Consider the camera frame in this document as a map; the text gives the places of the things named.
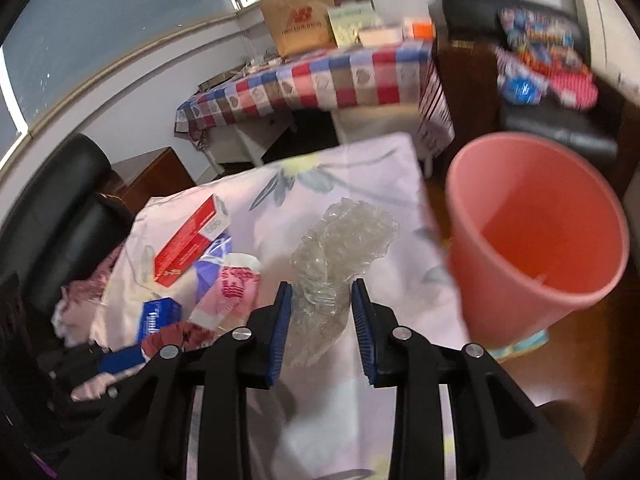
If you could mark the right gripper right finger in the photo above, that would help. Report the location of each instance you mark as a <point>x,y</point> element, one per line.
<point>365,324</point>

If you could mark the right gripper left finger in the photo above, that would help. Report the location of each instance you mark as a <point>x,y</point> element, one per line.
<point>282,308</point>

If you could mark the pink white paper bag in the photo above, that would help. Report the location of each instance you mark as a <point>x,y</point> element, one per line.
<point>228,303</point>

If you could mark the clear bubble wrap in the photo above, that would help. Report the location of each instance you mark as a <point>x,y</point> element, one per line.
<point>336,250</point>

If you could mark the purple bag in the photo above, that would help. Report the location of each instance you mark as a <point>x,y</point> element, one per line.
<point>207,267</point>

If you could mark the red blue wrapper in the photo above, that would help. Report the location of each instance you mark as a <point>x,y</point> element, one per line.
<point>185,335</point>

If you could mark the blue Tempo tissue pack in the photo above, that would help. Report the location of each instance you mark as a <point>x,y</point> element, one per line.
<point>156,314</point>

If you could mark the red medicine box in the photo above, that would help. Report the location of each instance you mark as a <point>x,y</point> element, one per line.
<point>189,242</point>

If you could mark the pink plastic trash bucket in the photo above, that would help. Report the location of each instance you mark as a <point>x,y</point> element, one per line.
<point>537,234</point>

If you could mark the pink garment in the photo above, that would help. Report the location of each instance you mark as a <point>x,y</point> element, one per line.
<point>80,300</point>

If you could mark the pink floral table cloth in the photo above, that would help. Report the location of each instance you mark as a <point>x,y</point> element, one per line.
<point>322,419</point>

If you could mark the black leather sofa left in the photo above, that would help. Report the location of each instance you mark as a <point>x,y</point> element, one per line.
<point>62,226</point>

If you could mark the wooden side table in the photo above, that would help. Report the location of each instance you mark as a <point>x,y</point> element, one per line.
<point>135,180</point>

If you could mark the checkered tablecloth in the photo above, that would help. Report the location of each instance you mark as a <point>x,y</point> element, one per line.
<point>329,80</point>

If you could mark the wooden armrest cabinet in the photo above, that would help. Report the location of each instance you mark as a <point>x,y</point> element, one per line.
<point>468,73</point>

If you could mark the white plastic tray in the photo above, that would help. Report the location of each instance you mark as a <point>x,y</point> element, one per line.
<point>380,36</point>

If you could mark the blue plastic package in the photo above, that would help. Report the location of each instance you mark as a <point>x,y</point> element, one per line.
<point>521,90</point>

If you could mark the orange box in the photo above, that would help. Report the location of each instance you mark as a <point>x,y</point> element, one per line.
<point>418,29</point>

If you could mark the green white box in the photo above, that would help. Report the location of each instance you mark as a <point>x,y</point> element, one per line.
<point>347,21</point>

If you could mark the brown New Balance paper bag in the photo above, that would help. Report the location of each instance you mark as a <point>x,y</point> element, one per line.
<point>298,26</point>

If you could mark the colourful patterned cushion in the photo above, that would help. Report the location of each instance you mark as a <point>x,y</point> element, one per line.
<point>542,41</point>

